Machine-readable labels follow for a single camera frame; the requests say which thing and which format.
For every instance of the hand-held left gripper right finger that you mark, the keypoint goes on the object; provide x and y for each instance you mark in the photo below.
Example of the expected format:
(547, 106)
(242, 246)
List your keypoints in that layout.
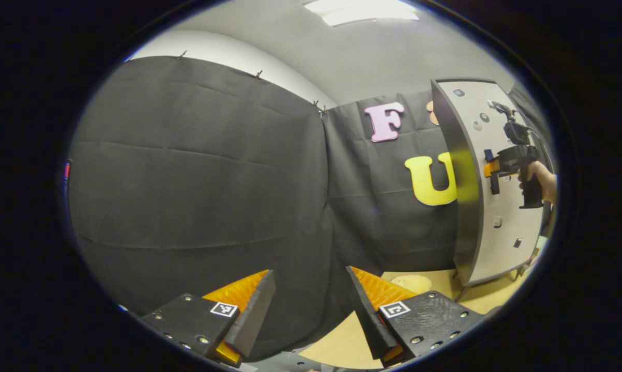
(370, 325)

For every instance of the dark grey cabinet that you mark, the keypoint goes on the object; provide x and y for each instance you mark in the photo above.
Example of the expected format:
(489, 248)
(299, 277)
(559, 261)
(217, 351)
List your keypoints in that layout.
(463, 222)

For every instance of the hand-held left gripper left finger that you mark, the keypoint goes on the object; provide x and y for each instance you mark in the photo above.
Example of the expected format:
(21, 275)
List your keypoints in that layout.
(254, 320)

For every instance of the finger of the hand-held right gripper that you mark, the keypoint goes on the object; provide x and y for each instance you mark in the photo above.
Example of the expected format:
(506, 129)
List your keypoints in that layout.
(491, 168)

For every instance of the black backdrop cloth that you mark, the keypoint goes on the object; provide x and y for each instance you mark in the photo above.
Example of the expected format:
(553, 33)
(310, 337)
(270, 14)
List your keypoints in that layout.
(197, 181)

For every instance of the grey cabinet door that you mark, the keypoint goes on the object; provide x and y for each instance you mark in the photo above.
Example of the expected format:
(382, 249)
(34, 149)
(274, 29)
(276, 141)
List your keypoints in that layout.
(502, 258)

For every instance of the yellow round bun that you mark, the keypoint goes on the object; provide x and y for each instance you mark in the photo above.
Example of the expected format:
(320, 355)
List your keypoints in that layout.
(411, 283)

